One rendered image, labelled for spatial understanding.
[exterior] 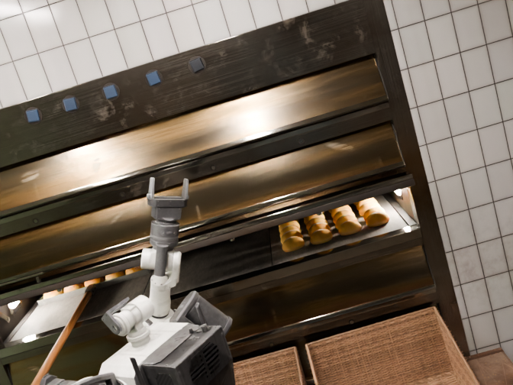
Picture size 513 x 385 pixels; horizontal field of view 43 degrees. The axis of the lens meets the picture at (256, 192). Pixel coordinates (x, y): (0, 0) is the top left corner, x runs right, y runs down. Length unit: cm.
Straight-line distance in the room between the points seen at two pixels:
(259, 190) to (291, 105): 35
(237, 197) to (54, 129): 74
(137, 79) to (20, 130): 49
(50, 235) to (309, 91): 117
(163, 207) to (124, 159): 59
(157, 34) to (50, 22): 39
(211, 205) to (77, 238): 55
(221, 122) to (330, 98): 42
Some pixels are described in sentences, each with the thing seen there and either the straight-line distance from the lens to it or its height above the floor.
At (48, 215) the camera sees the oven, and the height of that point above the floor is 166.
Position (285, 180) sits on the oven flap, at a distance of 250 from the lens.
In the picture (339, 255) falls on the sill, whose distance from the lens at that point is 261.
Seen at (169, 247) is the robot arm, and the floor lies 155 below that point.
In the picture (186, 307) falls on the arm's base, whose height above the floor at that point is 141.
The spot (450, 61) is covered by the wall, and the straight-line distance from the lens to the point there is 256.
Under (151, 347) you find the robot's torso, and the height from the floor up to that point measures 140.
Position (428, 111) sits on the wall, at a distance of 255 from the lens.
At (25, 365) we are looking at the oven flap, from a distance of 295.
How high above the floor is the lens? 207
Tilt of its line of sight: 13 degrees down
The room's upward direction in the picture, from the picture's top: 17 degrees counter-clockwise
